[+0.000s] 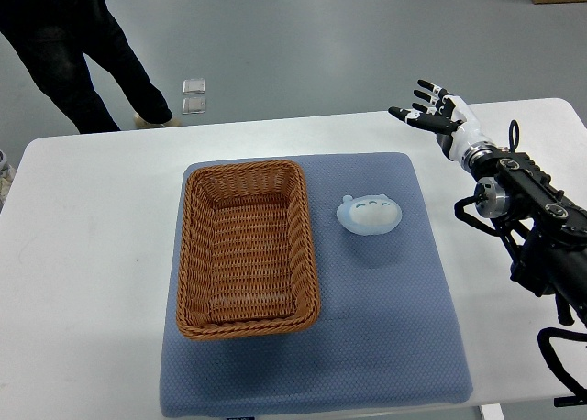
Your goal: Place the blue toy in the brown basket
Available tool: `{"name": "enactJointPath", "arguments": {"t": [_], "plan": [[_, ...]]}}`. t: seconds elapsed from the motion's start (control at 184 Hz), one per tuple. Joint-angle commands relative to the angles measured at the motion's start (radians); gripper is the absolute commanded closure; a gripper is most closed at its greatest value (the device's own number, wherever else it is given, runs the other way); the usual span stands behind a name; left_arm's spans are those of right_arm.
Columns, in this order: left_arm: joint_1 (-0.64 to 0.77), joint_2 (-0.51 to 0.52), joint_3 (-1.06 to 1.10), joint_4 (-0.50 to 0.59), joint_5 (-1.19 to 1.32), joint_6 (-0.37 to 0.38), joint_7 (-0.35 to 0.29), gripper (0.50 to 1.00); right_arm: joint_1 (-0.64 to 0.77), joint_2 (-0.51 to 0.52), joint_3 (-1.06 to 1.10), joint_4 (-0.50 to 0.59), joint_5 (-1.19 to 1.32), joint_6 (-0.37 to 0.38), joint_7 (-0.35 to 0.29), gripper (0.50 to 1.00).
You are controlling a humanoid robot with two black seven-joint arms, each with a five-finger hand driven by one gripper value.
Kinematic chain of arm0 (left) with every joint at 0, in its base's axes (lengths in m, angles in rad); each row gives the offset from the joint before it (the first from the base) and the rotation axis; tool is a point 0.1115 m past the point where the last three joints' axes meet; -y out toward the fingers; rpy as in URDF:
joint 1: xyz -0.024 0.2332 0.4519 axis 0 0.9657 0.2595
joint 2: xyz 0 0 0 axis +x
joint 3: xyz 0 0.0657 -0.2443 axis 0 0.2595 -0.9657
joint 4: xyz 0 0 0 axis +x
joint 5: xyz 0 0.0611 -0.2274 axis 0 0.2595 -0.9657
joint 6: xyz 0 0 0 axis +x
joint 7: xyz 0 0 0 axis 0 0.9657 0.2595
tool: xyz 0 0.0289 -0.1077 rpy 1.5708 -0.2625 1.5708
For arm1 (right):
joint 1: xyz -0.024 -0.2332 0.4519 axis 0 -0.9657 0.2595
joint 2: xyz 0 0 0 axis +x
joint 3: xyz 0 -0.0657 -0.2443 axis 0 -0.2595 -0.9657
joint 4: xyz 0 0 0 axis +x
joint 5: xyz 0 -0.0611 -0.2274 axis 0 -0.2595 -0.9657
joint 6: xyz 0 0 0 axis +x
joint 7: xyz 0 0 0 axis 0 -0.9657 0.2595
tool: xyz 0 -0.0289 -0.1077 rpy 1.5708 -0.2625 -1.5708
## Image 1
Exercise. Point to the brown wicker basket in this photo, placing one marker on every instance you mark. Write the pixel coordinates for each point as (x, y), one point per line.
(247, 263)

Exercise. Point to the blue fabric mat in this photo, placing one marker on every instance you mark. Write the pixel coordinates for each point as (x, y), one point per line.
(387, 334)

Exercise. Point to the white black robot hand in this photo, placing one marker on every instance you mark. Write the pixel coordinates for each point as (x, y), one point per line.
(446, 115)

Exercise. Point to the floor socket plate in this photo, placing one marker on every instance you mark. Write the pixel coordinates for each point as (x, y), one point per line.
(194, 86)
(194, 105)

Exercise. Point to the person in black trousers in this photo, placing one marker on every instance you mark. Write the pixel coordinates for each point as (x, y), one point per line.
(55, 38)

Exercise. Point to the upper floor socket plate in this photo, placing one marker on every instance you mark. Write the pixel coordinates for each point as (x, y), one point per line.
(194, 86)

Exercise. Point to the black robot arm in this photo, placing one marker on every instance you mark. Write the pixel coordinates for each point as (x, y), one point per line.
(544, 233)

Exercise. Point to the lower floor socket plate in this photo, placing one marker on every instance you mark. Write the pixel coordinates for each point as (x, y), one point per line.
(194, 105)

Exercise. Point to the blue white plush toy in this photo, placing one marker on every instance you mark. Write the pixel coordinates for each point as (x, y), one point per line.
(369, 215)

